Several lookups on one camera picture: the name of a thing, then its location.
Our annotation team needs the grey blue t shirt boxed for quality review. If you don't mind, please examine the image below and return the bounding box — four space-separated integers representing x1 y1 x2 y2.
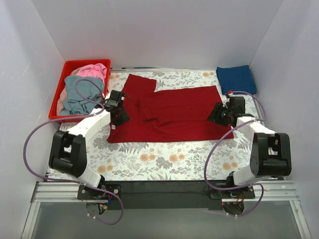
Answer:
57 75 105 116

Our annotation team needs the floral patterned table mat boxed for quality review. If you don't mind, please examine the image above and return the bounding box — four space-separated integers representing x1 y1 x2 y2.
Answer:
87 70 252 181

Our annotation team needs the folded blue t shirt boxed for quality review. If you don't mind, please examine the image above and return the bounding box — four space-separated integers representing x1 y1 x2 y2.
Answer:
216 65 257 95

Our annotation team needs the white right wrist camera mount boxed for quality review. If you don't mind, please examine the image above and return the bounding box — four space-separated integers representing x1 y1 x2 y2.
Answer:
225 91 235 107

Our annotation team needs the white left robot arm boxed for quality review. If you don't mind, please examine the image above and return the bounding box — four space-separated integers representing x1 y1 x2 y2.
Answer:
49 90 130 199

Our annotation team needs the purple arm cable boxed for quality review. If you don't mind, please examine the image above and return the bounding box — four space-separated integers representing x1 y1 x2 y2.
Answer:
23 79 125 226
203 90 267 219

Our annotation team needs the red t shirt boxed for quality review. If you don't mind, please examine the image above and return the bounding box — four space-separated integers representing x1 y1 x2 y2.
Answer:
107 75 231 143

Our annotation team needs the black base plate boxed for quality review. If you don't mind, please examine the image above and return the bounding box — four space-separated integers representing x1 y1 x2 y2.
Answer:
77 180 255 212

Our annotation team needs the aluminium frame rail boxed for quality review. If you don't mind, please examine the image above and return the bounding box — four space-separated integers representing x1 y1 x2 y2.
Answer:
22 180 311 239

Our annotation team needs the red plastic bin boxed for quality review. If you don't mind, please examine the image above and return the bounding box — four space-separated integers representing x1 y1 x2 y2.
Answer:
48 59 111 122

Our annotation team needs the pink t shirt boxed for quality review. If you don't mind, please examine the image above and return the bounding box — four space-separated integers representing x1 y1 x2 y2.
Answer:
75 63 107 81

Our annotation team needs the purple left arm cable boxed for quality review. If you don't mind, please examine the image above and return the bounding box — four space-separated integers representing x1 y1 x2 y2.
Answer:
23 79 125 226

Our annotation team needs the beige t shirt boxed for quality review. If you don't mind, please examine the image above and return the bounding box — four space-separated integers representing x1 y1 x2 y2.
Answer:
56 68 83 116

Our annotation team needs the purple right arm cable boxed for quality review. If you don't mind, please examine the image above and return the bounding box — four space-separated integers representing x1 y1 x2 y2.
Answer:
203 90 267 219

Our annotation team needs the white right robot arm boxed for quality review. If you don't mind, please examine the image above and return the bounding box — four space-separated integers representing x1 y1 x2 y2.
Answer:
204 91 292 198

